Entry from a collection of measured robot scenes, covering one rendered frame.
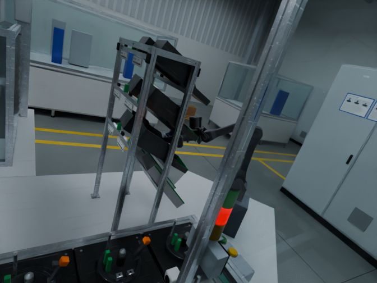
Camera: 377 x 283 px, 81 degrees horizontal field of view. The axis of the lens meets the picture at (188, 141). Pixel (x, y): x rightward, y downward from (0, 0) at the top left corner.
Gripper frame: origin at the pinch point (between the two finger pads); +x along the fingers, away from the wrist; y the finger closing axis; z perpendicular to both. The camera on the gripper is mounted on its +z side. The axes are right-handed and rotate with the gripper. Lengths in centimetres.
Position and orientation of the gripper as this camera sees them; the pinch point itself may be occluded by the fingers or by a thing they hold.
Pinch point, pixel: (166, 137)
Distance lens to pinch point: 115.9
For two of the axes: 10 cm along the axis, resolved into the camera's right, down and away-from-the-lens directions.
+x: -9.7, 0.7, -2.4
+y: 2.5, 3.2, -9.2
